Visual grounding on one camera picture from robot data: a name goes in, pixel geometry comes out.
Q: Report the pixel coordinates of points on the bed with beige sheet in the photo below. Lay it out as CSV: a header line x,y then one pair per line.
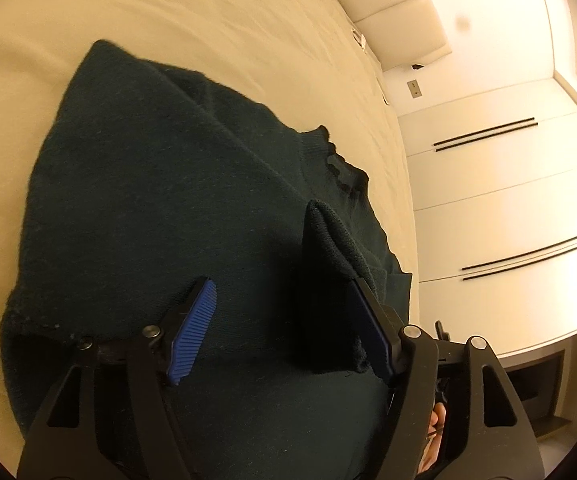
x,y
218,10

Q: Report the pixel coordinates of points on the person's right hand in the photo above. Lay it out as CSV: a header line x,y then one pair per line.
x,y
436,425

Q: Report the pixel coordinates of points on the dark green knit sweater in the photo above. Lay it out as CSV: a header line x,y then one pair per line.
x,y
143,185

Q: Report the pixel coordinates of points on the white wardrobe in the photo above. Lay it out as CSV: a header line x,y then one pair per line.
x,y
493,190

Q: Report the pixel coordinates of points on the cream padded headboard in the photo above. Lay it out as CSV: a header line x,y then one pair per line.
x,y
393,25

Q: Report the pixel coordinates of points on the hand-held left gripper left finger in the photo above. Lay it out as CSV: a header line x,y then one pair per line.
x,y
193,330

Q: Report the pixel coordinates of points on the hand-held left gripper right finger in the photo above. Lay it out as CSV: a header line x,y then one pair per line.
x,y
376,345

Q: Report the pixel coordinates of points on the wall socket plate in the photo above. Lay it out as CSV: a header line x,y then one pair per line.
x,y
414,88

